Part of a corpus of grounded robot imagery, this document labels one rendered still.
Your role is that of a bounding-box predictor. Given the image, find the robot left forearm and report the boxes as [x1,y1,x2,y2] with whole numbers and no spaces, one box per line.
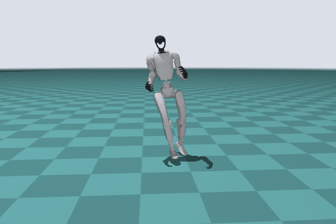
[179,72,188,81]

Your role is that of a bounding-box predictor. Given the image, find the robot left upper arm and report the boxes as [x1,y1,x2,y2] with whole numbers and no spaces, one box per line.
[171,52,182,76]

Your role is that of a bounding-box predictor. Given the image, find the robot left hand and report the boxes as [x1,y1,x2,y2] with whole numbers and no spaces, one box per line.
[179,66,188,79]

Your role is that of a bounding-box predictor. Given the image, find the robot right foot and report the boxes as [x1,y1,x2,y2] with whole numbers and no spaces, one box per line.
[170,149,178,159]

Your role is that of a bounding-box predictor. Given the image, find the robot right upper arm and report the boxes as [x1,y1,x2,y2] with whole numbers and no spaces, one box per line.
[146,55,156,78]

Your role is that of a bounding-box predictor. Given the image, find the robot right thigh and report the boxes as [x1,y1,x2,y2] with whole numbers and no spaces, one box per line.
[153,91,172,127]

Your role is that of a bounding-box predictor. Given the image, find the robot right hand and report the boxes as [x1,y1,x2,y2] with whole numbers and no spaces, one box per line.
[145,82,154,92]

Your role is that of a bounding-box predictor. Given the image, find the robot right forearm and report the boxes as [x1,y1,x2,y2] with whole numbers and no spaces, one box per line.
[148,74,154,86]

